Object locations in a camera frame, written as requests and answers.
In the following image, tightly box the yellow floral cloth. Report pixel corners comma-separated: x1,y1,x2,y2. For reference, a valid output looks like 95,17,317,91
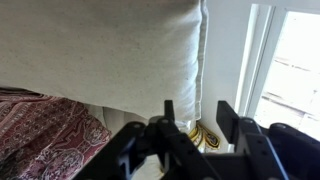
188,121,222,152

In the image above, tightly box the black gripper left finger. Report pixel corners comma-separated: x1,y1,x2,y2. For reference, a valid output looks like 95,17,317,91
74,99,221,180

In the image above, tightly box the white framed window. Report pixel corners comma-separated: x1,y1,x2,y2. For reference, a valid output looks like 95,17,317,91
234,3,320,142

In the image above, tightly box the small beige pillow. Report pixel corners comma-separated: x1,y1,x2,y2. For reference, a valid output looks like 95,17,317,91
0,0,210,122

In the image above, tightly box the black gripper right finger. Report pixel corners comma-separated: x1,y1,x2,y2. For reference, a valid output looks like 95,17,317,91
215,100,320,180

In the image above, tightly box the maroon patterned fleece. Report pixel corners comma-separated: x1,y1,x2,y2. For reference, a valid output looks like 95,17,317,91
0,87,113,180

